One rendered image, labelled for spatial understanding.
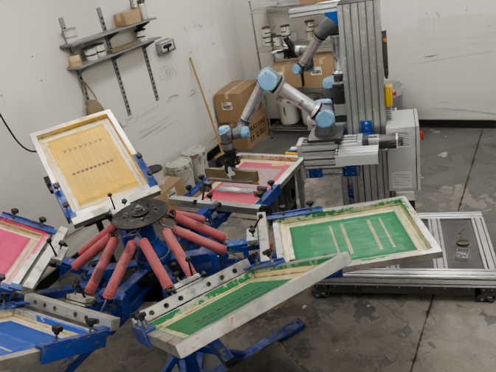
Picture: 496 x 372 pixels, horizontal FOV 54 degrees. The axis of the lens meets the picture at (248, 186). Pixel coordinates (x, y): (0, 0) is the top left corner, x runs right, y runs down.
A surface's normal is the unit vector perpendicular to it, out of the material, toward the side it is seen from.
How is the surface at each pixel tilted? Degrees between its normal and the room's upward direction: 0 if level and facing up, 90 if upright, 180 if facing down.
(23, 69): 90
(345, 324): 0
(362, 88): 90
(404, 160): 90
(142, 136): 90
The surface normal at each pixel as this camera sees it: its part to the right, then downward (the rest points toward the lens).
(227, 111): -0.41, 0.47
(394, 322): -0.18, -0.88
